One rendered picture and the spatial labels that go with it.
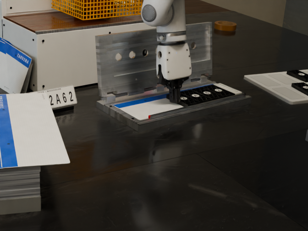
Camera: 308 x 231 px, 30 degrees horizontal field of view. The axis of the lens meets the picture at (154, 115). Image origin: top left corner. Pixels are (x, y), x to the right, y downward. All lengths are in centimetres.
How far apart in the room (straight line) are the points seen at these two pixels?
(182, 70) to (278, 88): 43
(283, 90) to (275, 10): 259
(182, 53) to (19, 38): 51
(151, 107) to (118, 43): 21
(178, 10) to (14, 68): 53
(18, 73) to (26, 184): 67
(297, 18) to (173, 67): 292
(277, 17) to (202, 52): 268
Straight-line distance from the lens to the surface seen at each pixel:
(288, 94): 192
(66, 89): 167
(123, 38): 168
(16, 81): 176
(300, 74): 212
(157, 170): 134
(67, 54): 177
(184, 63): 166
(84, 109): 167
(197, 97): 173
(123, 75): 168
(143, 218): 116
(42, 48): 173
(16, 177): 114
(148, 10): 155
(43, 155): 117
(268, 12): 447
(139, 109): 163
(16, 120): 133
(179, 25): 162
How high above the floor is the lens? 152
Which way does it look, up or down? 22 degrees down
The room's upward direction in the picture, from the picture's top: 4 degrees clockwise
